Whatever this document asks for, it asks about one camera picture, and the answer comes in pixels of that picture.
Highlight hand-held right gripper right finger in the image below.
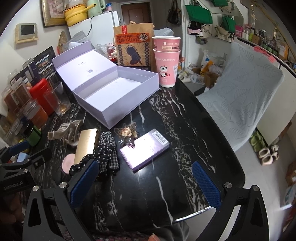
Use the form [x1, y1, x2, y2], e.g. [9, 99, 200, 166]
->
[192, 161, 276, 241]

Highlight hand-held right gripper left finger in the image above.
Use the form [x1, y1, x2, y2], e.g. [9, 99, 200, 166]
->
[22, 159, 100, 241]

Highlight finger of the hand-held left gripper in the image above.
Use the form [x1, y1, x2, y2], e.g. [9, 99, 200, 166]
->
[0, 140, 30, 164]
[22, 148, 52, 173]

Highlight pink round compact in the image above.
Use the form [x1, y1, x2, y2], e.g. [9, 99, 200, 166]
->
[62, 153, 75, 174]

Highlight black white gingham scrunchie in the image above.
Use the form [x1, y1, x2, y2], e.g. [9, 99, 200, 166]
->
[99, 148, 121, 176]

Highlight gold box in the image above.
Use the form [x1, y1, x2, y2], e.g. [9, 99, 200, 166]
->
[73, 128, 100, 165]

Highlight black polka dot scrunchie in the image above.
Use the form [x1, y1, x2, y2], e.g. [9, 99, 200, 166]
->
[69, 131, 116, 175]

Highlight clear hair claw with puppy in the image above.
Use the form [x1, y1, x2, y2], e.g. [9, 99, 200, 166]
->
[114, 123, 139, 149]

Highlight small purple box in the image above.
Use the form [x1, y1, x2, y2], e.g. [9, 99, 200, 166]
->
[120, 128, 170, 172]

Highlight lavender gift box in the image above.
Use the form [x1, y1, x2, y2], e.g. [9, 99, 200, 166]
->
[51, 40, 160, 129]

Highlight beige hair claw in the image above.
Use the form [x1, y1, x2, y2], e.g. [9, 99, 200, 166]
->
[47, 120, 84, 147]

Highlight row of clear spice jars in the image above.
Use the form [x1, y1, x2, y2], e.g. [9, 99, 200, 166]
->
[0, 58, 49, 145]

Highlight clear drinking glass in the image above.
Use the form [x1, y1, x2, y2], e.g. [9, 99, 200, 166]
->
[43, 82, 71, 115]

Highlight red canister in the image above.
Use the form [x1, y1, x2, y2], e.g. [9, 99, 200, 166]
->
[29, 78, 55, 115]

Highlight beige fluffy slipper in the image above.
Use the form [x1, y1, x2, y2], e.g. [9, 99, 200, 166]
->
[270, 145, 280, 160]
[258, 147, 273, 165]

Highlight green slippers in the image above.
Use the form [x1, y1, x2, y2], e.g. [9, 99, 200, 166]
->
[249, 132, 266, 152]

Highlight black printed box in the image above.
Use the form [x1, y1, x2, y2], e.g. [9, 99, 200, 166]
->
[33, 46, 57, 77]

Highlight white panel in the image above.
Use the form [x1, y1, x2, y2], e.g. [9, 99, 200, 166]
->
[255, 70, 293, 145]

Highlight cardboard box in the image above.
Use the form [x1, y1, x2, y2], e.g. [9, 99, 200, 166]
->
[205, 72, 223, 88]

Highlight round woven mat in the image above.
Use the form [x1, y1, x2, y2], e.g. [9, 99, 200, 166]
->
[58, 31, 70, 55]

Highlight clear plastic bag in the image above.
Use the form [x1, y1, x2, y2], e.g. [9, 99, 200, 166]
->
[94, 43, 116, 62]

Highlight grey plastic mailer bag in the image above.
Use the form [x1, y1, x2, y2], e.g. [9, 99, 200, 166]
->
[69, 31, 92, 45]

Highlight pink paper cup panda print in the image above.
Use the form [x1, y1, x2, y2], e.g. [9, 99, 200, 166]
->
[153, 48, 181, 88]

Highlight yellow pot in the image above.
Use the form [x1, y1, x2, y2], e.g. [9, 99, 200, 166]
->
[64, 4, 93, 26]

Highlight white fridge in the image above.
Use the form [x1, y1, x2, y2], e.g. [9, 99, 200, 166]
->
[68, 10, 121, 50]

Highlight brown printed paper bag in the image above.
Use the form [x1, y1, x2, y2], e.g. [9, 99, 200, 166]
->
[113, 22, 155, 72]

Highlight pink paper cup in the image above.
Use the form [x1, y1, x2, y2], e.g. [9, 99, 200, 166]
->
[152, 36, 181, 52]

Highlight beige tote bag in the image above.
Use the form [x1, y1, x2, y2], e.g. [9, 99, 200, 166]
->
[201, 23, 213, 39]

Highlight pale green kettle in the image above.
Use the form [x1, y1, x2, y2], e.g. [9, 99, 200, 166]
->
[86, 0, 107, 18]

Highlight row of small bottles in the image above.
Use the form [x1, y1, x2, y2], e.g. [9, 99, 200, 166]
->
[235, 23, 289, 58]

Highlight green tote bag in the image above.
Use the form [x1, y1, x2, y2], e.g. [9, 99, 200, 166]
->
[221, 15, 237, 35]
[186, 4, 213, 25]

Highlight brown door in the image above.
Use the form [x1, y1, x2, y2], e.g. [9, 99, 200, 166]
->
[121, 2, 151, 26]

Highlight black hanging handbag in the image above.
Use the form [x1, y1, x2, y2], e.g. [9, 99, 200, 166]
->
[166, 0, 181, 25]

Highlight wall thermostat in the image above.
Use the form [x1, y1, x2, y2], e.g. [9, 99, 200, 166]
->
[15, 23, 38, 44]

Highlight gold picture frame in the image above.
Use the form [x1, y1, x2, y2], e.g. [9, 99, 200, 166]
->
[41, 0, 87, 28]

